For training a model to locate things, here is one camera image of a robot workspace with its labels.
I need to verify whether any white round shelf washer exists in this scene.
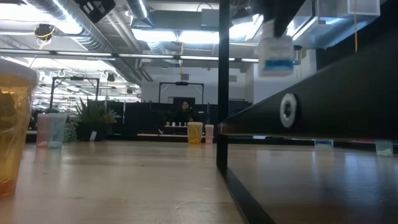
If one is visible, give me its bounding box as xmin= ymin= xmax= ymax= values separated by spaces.
xmin=279 ymin=92 xmax=300 ymax=129

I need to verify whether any orange pill bottle white cap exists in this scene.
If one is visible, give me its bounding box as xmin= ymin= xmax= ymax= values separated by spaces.
xmin=187 ymin=121 xmax=204 ymax=145
xmin=0 ymin=57 xmax=40 ymax=200

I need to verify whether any silver rectangular duct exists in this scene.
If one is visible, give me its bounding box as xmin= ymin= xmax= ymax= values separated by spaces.
xmin=287 ymin=0 xmax=382 ymax=50

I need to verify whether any black dome ceiling fixture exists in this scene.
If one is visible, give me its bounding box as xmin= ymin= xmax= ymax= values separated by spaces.
xmin=33 ymin=23 xmax=57 ymax=42

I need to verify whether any wooden background table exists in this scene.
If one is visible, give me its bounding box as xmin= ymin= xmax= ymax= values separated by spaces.
xmin=136 ymin=124 xmax=208 ymax=139

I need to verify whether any black vertical divider bar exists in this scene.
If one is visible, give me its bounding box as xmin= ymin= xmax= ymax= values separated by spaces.
xmin=216 ymin=0 xmax=277 ymax=224

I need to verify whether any silver ventilation duct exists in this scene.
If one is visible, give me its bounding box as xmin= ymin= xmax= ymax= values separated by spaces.
xmin=26 ymin=0 xmax=147 ymax=86

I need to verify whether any wooden shelf board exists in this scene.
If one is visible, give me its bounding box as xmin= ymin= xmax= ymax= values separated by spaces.
xmin=219 ymin=29 xmax=398 ymax=141

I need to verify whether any long ceiling light bar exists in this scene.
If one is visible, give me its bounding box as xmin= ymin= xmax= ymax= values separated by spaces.
xmin=0 ymin=48 xmax=259 ymax=63

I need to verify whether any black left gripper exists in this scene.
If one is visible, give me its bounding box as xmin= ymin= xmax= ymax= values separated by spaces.
xmin=74 ymin=0 xmax=116 ymax=24

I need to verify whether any person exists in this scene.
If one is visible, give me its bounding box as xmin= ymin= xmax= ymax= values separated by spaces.
xmin=174 ymin=100 xmax=197 ymax=124

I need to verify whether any black overhead rig frame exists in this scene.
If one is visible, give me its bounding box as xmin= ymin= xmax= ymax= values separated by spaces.
xmin=158 ymin=81 xmax=205 ymax=105
xmin=49 ymin=76 xmax=101 ymax=110

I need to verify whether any black partition wall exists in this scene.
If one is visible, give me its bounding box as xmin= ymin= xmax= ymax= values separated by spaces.
xmin=107 ymin=100 xmax=253 ymax=136

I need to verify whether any green succulent in black pot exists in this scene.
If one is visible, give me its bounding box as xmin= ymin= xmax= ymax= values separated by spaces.
xmin=63 ymin=98 xmax=123 ymax=143

